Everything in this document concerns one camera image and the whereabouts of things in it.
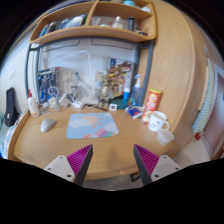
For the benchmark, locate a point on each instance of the white charger with cables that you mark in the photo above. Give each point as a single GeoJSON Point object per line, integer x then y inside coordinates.
{"type": "Point", "coordinates": [60, 99]}

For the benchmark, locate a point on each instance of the grey computer mouse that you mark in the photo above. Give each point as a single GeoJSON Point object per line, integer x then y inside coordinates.
{"type": "Point", "coordinates": [47, 124]}

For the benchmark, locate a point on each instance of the pastel cloud mouse pad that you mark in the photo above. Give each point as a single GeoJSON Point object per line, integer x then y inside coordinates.
{"type": "Point", "coordinates": [91, 125]}

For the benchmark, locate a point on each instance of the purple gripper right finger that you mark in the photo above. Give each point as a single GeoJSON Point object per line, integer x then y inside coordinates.
{"type": "Point", "coordinates": [151, 166]}

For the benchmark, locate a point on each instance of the clear plastic cup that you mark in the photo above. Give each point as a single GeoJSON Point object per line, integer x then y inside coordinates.
{"type": "Point", "coordinates": [164, 136]}

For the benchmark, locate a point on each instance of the small white cube clock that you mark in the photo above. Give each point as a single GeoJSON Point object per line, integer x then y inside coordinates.
{"type": "Point", "coordinates": [113, 107]}

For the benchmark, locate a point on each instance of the colourful poster board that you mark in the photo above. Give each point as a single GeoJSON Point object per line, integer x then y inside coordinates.
{"type": "Point", "coordinates": [120, 76]}

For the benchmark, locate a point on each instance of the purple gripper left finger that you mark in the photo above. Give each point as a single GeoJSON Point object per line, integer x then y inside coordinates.
{"type": "Point", "coordinates": [72, 167]}

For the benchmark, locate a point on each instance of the white lotion bottle red cap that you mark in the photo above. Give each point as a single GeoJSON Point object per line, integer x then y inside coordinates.
{"type": "Point", "coordinates": [32, 104]}

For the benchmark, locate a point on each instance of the black cylinder on shelf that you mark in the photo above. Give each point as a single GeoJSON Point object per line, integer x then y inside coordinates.
{"type": "Point", "coordinates": [131, 23]}

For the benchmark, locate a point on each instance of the blue robot model box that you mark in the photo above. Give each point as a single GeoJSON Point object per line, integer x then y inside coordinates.
{"type": "Point", "coordinates": [48, 83]}

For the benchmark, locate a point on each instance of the blue white packet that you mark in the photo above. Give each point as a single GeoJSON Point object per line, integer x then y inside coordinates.
{"type": "Point", "coordinates": [134, 112]}

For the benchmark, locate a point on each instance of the blue spray bottle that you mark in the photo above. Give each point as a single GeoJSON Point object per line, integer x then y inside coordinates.
{"type": "Point", "coordinates": [136, 91]}

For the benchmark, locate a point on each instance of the black bag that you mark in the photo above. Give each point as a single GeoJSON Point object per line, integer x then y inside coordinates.
{"type": "Point", "coordinates": [11, 114]}

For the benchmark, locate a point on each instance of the red chips can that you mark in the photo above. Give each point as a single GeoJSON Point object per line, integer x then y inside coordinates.
{"type": "Point", "coordinates": [151, 104]}

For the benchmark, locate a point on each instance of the white mug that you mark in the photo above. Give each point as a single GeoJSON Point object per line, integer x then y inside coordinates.
{"type": "Point", "coordinates": [157, 121]}

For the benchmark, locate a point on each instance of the wooden wall shelf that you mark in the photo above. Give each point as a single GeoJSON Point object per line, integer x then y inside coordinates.
{"type": "Point", "coordinates": [103, 19]}

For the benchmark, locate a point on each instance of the gold robot figure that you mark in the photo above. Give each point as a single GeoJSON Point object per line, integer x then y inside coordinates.
{"type": "Point", "coordinates": [105, 92]}

